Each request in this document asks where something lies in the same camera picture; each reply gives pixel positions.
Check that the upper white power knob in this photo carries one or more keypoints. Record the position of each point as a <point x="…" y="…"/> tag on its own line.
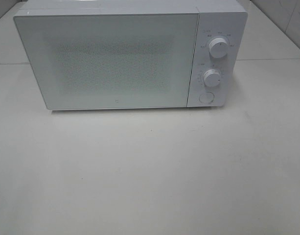
<point x="218" y="47"/>

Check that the white microwave oven body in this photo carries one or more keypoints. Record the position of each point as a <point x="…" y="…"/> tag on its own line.
<point x="226" y="18"/>

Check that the white microwave door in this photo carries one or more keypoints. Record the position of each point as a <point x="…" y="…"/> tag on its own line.
<point x="110" y="62"/>

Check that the white timer knob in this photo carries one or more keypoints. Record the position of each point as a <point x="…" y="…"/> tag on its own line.
<point x="212" y="78"/>

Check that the round door release button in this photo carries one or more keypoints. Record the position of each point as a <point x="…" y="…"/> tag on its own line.
<point x="206" y="98"/>

